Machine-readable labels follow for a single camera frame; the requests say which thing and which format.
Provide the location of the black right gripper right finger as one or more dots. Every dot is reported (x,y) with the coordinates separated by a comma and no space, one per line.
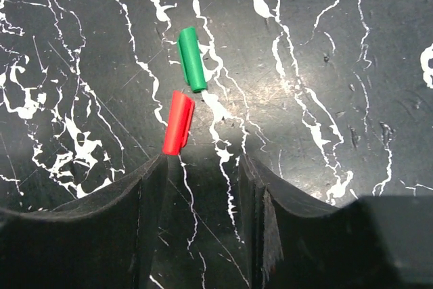
(294,240)

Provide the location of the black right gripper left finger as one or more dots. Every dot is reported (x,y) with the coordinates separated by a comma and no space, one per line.
(103,240)

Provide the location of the red pen cap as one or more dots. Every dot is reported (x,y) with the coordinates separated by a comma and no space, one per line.
(179,122)

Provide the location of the green pen cap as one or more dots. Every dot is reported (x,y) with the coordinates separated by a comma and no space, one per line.
(190,59)

